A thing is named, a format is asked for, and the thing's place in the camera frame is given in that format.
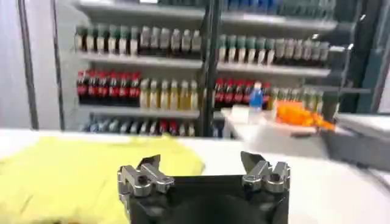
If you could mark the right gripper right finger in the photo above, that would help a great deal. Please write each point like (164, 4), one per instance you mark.
(268, 178)

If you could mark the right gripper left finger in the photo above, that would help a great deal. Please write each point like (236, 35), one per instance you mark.
(143, 179)

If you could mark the yellow-green shirt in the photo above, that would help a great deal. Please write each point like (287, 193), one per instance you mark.
(76, 179)

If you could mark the white side table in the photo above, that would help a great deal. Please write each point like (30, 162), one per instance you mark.
(262, 134)

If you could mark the orange cloth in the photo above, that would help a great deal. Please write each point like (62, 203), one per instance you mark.
(298, 117)

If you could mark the water bottle with blue label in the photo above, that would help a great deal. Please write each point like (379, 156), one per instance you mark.
(256, 97)

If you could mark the drinks shelf with green-capped bottles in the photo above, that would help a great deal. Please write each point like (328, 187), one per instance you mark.
(137, 76)

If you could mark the black upright pole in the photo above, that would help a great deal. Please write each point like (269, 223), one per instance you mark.
(28, 67)

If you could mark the drinks shelf with dark frame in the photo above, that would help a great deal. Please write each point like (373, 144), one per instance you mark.
(274, 54)

